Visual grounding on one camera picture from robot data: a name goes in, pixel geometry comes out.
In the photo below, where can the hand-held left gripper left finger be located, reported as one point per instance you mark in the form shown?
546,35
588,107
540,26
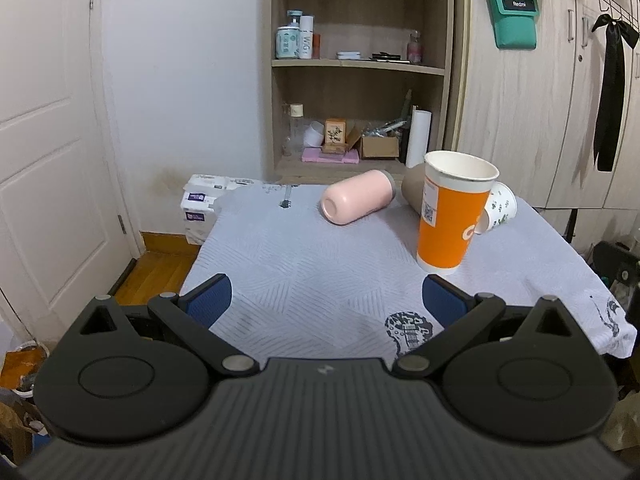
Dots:
210,301

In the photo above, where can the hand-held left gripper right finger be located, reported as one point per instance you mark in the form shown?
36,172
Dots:
442,302

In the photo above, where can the pink cup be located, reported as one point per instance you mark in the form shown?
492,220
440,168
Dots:
357,196

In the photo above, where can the orange paper cup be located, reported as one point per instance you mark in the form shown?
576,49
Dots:
445,230

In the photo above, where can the white floral paper cup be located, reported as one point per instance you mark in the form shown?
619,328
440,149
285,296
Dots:
500,207

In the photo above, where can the brown paper cup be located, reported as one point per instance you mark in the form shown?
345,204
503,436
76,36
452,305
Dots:
413,190

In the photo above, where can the tissue pack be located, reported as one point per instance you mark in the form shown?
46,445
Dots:
200,207

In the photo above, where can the grey printed table cloth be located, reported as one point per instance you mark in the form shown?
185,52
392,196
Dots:
320,270

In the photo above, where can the white paper roll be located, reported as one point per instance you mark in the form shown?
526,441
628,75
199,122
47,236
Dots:
419,137

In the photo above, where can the cardboard box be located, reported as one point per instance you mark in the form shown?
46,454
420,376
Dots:
379,146

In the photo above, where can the black chair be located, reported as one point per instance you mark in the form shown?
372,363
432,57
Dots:
617,270

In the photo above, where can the pink flat box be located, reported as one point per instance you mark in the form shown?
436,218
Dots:
327,156

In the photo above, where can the clear bottle cream cap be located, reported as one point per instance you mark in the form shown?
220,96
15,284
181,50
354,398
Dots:
295,127

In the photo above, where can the white mug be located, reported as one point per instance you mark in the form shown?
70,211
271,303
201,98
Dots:
314,135

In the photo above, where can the orange plastic bag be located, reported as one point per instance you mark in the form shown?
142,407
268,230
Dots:
22,365

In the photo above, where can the small wooden flower box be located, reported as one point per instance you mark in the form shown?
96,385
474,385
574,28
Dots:
335,135

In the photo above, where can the wooden wardrobe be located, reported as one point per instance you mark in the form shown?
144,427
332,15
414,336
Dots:
540,110

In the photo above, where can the white door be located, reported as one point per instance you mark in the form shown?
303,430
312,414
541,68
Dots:
50,150

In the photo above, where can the wooden shelf unit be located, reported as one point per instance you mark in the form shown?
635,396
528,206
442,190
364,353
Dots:
357,80

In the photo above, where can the black pens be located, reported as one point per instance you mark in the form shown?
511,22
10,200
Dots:
386,56

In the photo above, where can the pink perfume bottle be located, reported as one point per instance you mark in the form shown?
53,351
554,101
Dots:
414,51

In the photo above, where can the white flat tin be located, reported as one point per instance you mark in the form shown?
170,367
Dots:
348,55

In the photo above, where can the black ribbon bow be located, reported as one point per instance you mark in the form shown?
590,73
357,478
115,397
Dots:
611,95

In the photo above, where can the teal and white bottles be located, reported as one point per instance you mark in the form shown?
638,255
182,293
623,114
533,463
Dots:
287,40

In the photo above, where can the white tube bottle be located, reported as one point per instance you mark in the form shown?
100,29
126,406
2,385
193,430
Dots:
308,40

